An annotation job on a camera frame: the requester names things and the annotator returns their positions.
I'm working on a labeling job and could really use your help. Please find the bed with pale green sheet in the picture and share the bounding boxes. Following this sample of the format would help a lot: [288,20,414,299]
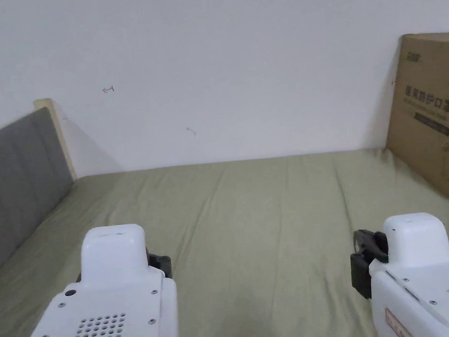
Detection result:
[0,143,449,337]

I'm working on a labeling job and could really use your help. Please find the grey padded headboard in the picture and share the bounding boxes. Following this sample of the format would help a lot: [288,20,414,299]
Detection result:
[0,96,85,283]

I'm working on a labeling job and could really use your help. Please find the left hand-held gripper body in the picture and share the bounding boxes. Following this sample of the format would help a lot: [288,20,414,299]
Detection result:
[2,221,180,337]

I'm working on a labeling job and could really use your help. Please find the brown cardboard carton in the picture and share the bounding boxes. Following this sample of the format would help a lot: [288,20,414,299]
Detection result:
[378,31,449,223]

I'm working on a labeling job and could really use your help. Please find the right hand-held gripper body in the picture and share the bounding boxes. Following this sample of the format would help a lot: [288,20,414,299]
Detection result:
[347,210,449,337]

